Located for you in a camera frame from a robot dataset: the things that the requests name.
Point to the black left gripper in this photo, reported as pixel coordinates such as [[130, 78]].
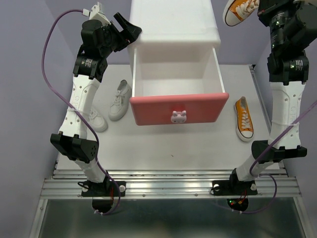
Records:
[[131, 33]]

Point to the dark pink drawer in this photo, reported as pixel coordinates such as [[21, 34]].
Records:
[[191, 83]]

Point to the pink bunny knob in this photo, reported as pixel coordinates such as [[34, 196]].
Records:
[[178, 117]]

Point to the orange sneaker one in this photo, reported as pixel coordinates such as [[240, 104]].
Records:
[[244, 125], [236, 11]]

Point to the white sneaker near arm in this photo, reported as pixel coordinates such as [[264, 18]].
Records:
[[97, 121]]

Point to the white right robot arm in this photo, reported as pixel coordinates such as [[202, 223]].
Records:
[[293, 26]]

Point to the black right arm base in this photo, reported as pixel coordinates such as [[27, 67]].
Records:
[[237, 192]]

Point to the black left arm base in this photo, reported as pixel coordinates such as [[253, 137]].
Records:
[[106, 196]]

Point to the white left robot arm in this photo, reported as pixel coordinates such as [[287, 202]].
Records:
[[71, 139]]

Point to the white shoe cabinet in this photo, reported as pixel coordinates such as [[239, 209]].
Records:
[[177, 39]]

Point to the white sneaker near cabinet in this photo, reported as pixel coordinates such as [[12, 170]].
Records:
[[120, 104]]

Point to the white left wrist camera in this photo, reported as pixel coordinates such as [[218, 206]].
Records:
[[96, 13]]

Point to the aluminium rail frame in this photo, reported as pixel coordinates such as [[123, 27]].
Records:
[[169, 171]]

